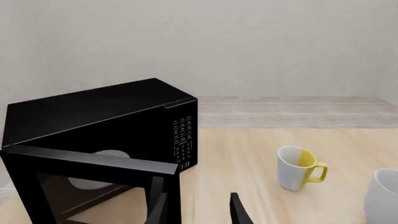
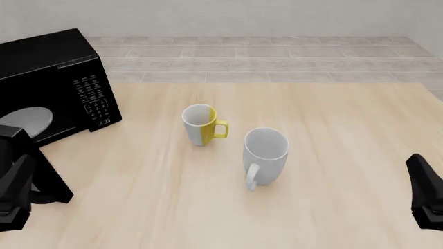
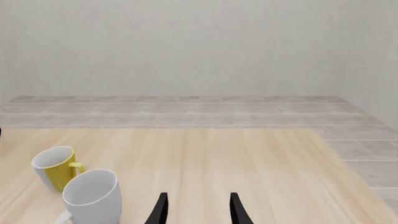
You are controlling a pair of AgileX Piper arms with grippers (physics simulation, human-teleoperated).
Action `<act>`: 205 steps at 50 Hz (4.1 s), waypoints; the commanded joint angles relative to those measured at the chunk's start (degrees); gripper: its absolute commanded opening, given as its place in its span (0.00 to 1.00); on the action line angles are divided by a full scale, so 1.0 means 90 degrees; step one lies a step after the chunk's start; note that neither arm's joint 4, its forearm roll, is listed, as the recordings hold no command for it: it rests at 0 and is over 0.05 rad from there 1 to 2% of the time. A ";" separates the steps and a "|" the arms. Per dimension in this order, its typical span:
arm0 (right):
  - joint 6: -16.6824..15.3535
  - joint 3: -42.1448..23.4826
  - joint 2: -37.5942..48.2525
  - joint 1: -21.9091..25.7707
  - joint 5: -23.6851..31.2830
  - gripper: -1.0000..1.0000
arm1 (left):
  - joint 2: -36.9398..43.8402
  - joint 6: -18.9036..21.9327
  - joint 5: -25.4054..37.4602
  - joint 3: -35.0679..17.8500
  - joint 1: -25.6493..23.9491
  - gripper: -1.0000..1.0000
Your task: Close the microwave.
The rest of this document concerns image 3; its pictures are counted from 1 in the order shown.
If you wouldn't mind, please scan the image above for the yellow and white mug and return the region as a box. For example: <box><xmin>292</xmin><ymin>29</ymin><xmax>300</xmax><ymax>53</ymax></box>
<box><xmin>31</xmin><ymin>146</ymin><xmax>86</xmax><ymax>192</ymax></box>

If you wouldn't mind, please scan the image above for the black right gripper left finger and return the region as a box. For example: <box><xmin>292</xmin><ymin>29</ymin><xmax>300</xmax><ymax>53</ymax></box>
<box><xmin>143</xmin><ymin>192</ymin><xmax>169</xmax><ymax>224</ymax></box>

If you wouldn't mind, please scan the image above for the plain white mug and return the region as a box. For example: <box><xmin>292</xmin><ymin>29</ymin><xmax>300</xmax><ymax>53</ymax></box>
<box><xmin>54</xmin><ymin>168</ymin><xmax>122</xmax><ymax>224</ymax></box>

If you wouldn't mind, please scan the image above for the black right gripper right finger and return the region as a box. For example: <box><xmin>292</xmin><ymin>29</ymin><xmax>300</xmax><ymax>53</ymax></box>
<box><xmin>230</xmin><ymin>192</ymin><xmax>255</xmax><ymax>224</ymax></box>

